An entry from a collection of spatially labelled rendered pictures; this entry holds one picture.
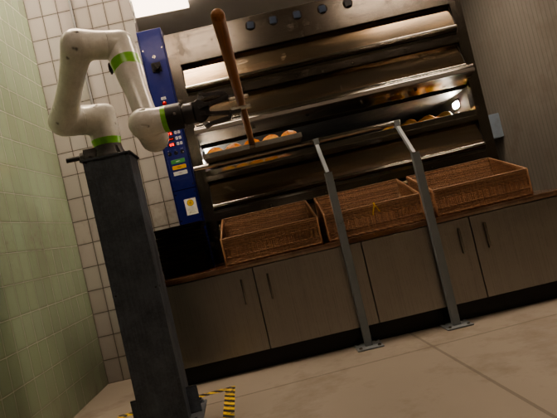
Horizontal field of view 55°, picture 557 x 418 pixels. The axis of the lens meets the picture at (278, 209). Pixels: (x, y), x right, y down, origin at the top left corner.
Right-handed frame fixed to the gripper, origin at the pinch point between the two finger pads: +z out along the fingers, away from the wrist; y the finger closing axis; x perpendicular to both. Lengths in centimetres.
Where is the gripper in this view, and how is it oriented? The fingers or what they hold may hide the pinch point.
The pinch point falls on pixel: (239, 102)
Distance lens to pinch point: 193.0
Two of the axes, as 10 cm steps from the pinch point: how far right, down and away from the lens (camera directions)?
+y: 2.2, 9.8, -0.2
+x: 0.1, -0.3, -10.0
